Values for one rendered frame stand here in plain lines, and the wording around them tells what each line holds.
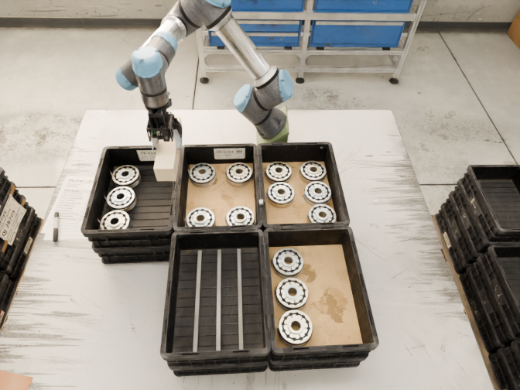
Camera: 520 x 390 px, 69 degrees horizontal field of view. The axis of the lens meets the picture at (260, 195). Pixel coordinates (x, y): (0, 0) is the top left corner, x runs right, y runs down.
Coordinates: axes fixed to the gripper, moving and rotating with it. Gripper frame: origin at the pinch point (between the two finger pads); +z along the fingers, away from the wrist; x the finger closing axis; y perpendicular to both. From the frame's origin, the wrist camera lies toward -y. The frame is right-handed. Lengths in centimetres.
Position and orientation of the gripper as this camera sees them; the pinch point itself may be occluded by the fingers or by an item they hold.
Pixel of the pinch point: (169, 145)
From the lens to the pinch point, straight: 130.9
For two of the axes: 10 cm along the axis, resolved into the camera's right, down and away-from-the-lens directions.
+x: 10.0, -0.1, 0.4
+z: -0.3, 6.1, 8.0
